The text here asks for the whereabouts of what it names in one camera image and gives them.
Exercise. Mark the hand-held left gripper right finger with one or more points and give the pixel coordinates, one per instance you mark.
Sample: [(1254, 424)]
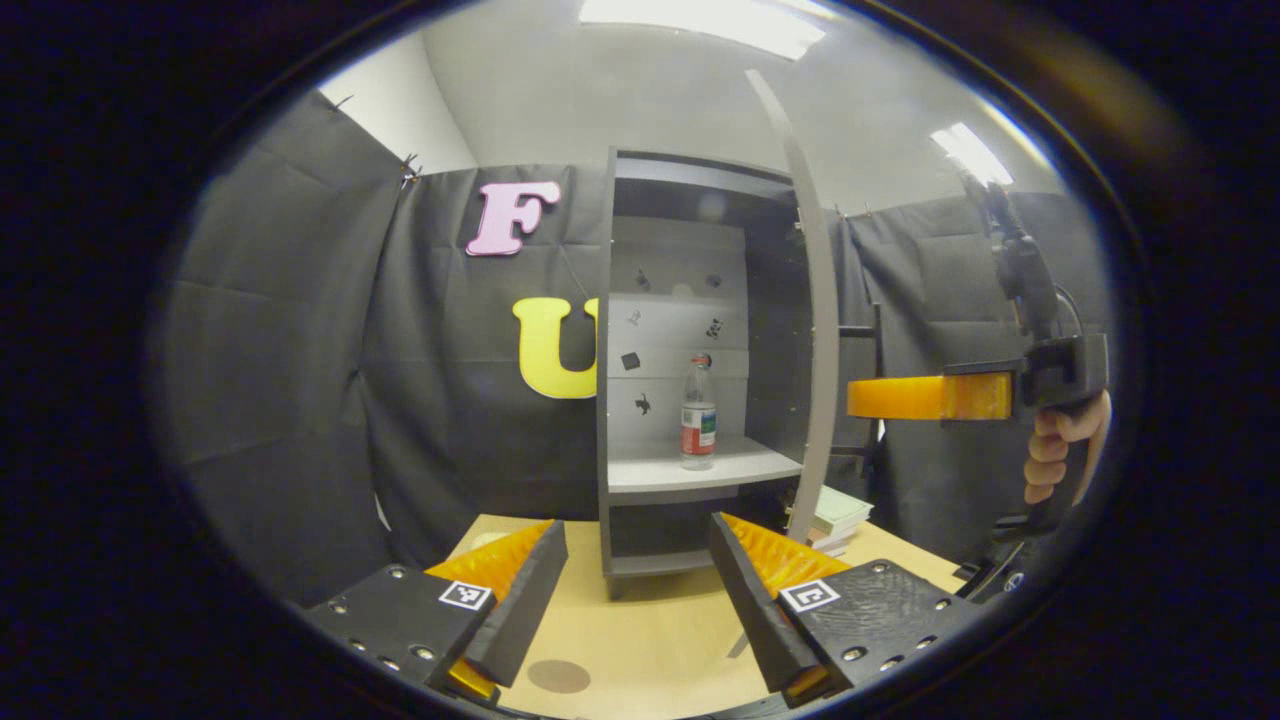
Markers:
[(750, 610)]

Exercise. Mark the grey cabinet door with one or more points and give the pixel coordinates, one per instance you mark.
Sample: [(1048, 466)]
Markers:
[(822, 350)]

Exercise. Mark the dark grey cabinet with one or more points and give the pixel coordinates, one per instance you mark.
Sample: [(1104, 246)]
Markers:
[(700, 470)]

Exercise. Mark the black backdrop cloth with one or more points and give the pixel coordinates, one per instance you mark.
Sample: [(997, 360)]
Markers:
[(300, 380)]

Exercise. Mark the round brown coaster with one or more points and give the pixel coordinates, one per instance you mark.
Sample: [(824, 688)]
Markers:
[(558, 676)]

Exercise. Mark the wide ceiling light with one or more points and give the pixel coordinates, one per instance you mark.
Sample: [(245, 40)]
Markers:
[(710, 20)]

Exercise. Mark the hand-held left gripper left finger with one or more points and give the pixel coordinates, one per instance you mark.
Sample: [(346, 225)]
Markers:
[(525, 600)]

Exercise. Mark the green book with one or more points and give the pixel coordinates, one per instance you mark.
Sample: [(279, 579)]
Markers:
[(840, 508)]

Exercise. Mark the clear plastic bottle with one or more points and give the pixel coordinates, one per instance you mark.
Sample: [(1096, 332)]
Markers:
[(698, 425)]

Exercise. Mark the narrow ceiling light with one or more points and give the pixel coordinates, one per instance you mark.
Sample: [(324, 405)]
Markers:
[(970, 155)]

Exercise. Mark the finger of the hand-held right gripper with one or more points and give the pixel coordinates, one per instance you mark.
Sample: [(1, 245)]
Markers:
[(930, 397)]

